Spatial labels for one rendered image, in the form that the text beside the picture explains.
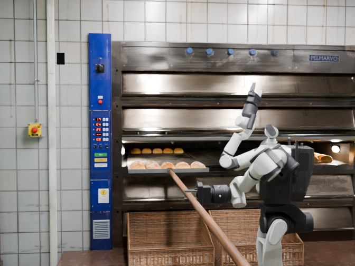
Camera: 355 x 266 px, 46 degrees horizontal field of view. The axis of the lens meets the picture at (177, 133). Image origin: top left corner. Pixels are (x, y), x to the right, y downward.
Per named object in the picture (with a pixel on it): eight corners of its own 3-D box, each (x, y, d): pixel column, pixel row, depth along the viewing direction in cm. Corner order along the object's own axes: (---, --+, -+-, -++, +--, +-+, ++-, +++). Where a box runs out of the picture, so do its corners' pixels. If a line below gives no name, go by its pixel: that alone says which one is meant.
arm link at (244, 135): (252, 121, 265) (241, 139, 267) (241, 115, 260) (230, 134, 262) (257, 124, 259) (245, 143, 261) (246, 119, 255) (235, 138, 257)
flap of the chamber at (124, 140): (121, 141, 291) (122, 142, 311) (364, 139, 310) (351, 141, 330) (121, 137, 291) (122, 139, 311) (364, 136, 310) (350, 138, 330)
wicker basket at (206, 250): (126, 248, 308) (126, 211, 306) (201, 245, 315) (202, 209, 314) (127, 274, 260) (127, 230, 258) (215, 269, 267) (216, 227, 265)
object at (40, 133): (30, 136, 299) (29, 122, 298) (44, 136, 300) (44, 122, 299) (27, 137, 291) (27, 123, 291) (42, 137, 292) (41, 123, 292)
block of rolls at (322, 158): (256, 155, 395) (256, 149, 394) (305, 154, 400) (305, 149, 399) (278, 163, 334) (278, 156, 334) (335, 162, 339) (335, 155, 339)
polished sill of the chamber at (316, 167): (122, 171, 313) (122, 166, 313) (349, 168, 332) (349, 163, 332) (121, 172, 307) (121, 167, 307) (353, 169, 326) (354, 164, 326)
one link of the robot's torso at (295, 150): (304, 197, 246) (305, 136, 244) (316, 210, 212) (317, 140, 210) (252, 196, 249) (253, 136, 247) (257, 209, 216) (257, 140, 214)
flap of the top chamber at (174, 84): (122, 96, 303) (122, 71, 309) (355, 97, 322) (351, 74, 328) (122, 94, 299) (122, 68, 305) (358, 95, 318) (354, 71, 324)
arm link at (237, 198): (224, 202, 194) (248, 201, 195) (221, 181, 200) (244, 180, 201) (220, 211, 203) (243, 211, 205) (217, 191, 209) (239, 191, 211)
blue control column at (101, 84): (106, 244, 499) (105, 63, 488) (120, 244, 501) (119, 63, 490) (91, 327, 308) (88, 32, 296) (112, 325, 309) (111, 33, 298)
